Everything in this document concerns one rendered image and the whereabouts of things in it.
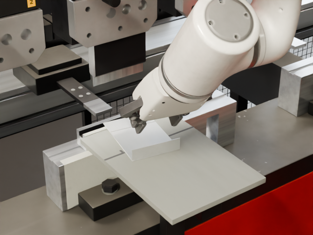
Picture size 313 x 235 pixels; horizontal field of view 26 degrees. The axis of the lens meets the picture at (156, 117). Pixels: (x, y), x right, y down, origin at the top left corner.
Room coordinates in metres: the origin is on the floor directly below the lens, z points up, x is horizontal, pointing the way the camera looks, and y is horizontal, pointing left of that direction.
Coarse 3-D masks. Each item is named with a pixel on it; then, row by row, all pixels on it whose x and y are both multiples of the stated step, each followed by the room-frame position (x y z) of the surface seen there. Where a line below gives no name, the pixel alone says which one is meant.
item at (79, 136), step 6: (102, 120) 1.03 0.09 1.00; (108, 120) 1.03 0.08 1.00; (84, 126) 1.01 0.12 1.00; (90, 126) 1.01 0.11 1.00; (96, 126) 1.01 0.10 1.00; (102, 126) 1.02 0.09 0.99; (78, 132) 0.99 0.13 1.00; (84, 132) 1.00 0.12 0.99; (78, 138) 1.00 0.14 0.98; (78, 144) 1.00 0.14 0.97
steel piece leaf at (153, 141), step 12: (120, 132) 0.98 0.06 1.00; (132, 132) 0.98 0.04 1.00; (144, 132) 0.98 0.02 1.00; (156, 132) 0.98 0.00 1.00; (120, 144) 0.95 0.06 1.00; (132, 144) 0.95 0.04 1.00; (144, 144) 0.95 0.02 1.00; (156, 144) 0.92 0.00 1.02; (168, 144) 0.93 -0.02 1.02; (132, 156) 0.90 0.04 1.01; (144, 156) 0.91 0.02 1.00
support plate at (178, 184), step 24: (168, 120) 1.03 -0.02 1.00; (96, 144) 0.95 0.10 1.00; (192, 144) 0.95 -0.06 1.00; (216, 144) 0.95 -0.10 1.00; (120, 168) 0.88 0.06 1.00; (144, 168) 0.88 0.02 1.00; (168, 168) 0.88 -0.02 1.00; (192, 168) 0.88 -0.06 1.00; (216, 168) 0.88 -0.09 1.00; (240, 168) 0.88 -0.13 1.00; (144, 192) 0.82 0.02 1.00; (168, 192) 0.82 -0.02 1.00; (192, 192) 0.82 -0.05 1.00; (216, 192) 0.82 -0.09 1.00; (240, 192) 0.83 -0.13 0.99; (168, 216) 0.76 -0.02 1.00
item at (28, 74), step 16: (48, 48) 1.25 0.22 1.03; (64, 48) 1.25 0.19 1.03; (32, 64) 1.18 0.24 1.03; (48, 64) 1.18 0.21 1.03; (64, 64) 1.19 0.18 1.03; (80, 64) 1.20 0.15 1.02; (32, 80) 1.15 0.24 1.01; (48, 80) 1.16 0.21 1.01; (64, 80) 1.17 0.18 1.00; (80, 80) 1.20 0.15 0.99; (80, 96) 1.11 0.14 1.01; (96, 96) 1.11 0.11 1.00; (96, 112) 1.05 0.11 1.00
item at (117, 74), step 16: (144, 32) 1.05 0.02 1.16; (96, 48) 1.00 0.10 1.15; (112, 48) 1.02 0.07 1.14; (128, 48) 1.03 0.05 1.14; (144, 48) 1.05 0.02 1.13; (96, 64) 1.00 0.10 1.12; (112, 64) 1.01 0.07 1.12; (128, 64) 1.03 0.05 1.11; (96, 80) 1.01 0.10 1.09; (112, 80) 1.02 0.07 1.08
